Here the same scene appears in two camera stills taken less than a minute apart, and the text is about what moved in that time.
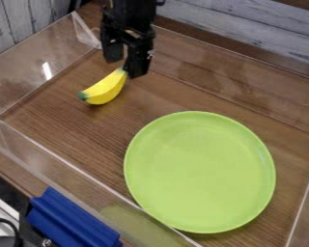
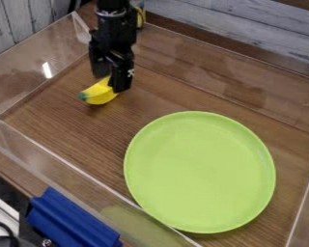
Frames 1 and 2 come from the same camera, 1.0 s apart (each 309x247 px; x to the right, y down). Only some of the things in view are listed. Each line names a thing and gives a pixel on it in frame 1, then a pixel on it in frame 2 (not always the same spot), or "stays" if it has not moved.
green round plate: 202,169 stays
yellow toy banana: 105,88 stays
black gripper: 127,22 -> 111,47
